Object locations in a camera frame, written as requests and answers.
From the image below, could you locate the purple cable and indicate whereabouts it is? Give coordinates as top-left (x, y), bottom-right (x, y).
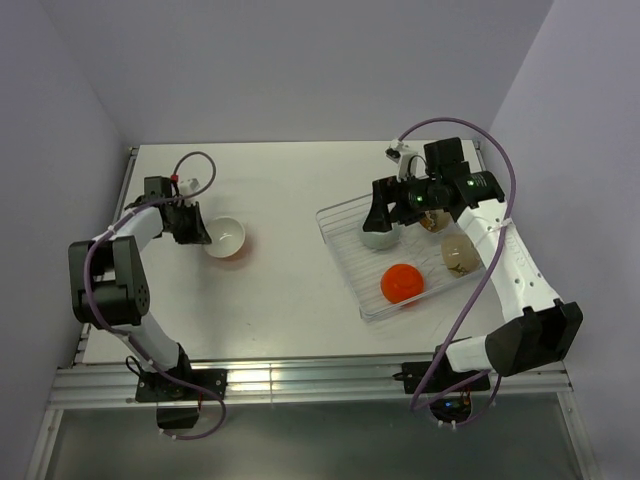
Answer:
top-left (83, 151), bottom-right (227, 441)
top-left (409, 117), bottom-right (517, 430)

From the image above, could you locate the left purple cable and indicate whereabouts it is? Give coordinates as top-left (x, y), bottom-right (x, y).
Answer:
top-left (83, 151), bottom-right (227, 441)

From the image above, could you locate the pale green bowl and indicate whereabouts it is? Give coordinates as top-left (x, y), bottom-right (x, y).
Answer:
top-left (357, 222), bottom-right (402, 250)

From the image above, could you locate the aluminium rail frame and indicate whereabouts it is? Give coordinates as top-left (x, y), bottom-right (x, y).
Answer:
top-left (27, 141), bottom-right (601, 479)

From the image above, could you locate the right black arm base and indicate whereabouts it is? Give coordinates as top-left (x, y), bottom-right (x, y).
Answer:
top-left (392, 358), bottom-right (491, 423)

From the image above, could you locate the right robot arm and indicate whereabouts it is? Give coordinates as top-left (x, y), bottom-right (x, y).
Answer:
top-left (362, 138), bottom-right (583, 390)

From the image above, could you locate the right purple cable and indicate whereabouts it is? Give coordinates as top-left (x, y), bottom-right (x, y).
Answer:
top-left (409, 117), bottom-right (517, 430)

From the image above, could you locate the cream bowl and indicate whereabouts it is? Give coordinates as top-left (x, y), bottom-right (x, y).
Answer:
top-left (441, 234), bottom-right (481, 278)
top-left (419, 210), bottom-right (452, 233)

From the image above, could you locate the white bowl orange outside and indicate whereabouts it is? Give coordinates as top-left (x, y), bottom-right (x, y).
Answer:
top-left (204, 216), bottom-right (246, 259)

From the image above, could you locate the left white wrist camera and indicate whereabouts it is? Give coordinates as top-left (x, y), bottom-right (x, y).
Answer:
top-left (170, 174), bottom-right (200, 202)

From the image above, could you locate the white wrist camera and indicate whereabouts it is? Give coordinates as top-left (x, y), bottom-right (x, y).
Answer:
top-left (170, 174), bottom-right (200, 202)
top-left (385, 139), bottom-right (420, 181)

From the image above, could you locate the clear plastic dish rack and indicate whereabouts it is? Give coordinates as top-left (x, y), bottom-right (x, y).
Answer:
top-left (316, 194), bottom-right (484, 321)

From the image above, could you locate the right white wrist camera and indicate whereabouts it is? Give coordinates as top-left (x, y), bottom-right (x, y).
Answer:
top-left (385, 139), bottom-right (420, 181)

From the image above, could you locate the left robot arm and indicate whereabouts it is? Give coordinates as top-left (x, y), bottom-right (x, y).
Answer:
top-left (68, 174), bottom-right (211, 399)

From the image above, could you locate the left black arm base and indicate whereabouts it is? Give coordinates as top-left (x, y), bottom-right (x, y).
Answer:
top-left (135, 369), bottom-right (228, 430)

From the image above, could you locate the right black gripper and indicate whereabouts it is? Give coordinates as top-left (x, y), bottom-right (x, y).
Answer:
top-left (363, 171), bottom-right (443, 232)

